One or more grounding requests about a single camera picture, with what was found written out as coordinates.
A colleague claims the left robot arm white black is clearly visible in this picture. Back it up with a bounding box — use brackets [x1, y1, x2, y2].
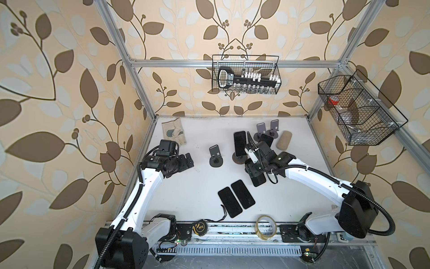
[94, 140, 194, 269]

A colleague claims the black strap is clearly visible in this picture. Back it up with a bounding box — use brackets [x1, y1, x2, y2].
[204, 204, 229, 223]

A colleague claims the right wire basket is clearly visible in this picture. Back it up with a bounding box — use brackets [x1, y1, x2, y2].
[318, 69, 408, 146]

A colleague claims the beige oval sponge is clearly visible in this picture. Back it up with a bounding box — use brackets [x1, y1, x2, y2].
[276, 131, 292, 151]

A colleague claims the grey phone stand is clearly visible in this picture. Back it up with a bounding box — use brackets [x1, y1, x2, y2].
[253, 122, 267, 142]

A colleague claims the wire basket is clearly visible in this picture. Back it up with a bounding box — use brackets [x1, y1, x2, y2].
[211, 54, 282, 95]
[318, 69, 408, 146]

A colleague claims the beige work glove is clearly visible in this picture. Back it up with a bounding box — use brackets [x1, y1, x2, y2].
[161, 118, 187, 146]

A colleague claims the back wire basket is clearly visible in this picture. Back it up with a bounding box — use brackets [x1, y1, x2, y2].
[211, 54, 282, 95]

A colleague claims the black yellow tape measure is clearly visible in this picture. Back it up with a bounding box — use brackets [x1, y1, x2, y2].
[192, 220, 208, 236]

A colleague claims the dark grey back stand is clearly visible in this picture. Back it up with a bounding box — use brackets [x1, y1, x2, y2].
[209, 145, 224, 168]

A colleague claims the aluminium front rail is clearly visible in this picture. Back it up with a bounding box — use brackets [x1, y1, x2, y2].
[174, 221, 377, 246]

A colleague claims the black tool in basket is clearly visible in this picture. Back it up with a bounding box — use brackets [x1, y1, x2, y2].
[216, 67, 281, 90]

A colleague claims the phone with green case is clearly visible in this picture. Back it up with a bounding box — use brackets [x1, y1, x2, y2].
[231, 179, 255, 209]

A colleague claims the phone with purple case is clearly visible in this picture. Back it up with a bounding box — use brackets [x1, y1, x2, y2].
[218, 187, 243, 219]

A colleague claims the black phone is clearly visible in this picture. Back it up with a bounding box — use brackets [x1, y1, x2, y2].
[259, 134, 274, 148]
[250, 174, 267, 187]
[234, 131, 247, 158]

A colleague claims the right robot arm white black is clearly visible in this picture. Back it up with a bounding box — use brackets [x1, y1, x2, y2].
[245, 133, 396, 242]

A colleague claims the clear tape roll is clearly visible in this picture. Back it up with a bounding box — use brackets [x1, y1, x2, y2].
[255, 215, 278, 241]

